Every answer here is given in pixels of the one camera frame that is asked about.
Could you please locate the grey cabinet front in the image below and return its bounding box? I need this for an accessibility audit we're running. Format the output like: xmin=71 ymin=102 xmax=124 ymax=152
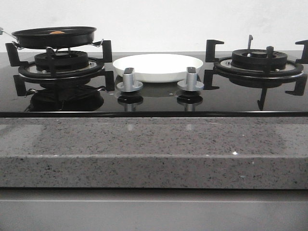
xmin=0 ymin=189 xmax=308 ymax=231

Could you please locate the left black burner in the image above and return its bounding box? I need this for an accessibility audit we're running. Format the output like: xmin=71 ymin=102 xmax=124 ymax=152
xmin=34 ymin=51 xmax=89 ymax=72

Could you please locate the black glass gas hob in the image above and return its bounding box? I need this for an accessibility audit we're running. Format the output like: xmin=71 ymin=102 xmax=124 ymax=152
xmin=0 ymin=52 xmax=308 ymax=117

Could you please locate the black frying pan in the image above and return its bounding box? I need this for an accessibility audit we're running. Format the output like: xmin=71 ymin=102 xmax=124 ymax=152
xmin=11 ymin=26 xmax=97 ymax=49

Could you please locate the silver control knob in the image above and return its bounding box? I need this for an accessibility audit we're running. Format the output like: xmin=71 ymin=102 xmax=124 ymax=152
xmin=177 ymin=67 xmax=204 ymax=91
xmin=116 ymin=67 xmax=143 ymax=92

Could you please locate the black burner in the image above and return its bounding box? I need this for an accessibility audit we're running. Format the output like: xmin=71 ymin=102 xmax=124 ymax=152
xmin=231 ymin=49 xmax=288 ymax=71
xmin=34 ymin=51 xmax=89 ymax=72

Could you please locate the right black burner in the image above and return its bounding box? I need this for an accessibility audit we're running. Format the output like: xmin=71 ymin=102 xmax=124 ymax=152
xmin=231 ymin=49 xmax=288 ymax=71

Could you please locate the right silver control knob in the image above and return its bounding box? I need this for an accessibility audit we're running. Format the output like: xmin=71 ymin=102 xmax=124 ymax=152
xmin=177 ymin=67 xmax=204 ymax=91

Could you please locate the fried egg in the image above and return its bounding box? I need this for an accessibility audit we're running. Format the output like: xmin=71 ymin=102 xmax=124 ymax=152
xmin=49 ymin=31 xmax=65 ymax=34

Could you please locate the white round plate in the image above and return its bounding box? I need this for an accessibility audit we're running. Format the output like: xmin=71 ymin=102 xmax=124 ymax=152
xmin=113 ymin=54 xmax=204 ymax=83

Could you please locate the left silver control knob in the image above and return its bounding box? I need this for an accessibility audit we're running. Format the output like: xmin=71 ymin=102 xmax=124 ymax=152
xmin=116 ymin=67 xmax=143 ymax=92

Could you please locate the wire pan reducer ring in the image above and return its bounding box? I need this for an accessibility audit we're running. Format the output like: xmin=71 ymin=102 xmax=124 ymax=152
xmin=11 ymin=38 xmax=104 ymax=54

